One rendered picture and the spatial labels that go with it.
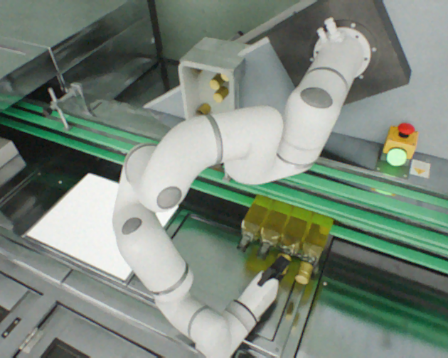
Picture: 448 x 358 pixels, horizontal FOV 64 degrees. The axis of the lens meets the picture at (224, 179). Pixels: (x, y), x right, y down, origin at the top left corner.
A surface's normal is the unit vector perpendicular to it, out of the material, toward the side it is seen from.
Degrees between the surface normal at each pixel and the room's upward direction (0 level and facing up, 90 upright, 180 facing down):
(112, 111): 90
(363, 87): 1
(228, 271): 90
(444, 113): 0
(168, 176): 60
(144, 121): 90
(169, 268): 75
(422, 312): 90
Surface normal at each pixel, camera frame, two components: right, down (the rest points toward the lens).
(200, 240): -0.04, -0.69
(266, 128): 0.37, 0.00
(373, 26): -0.44, 0.67
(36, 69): 0.90, 0.29
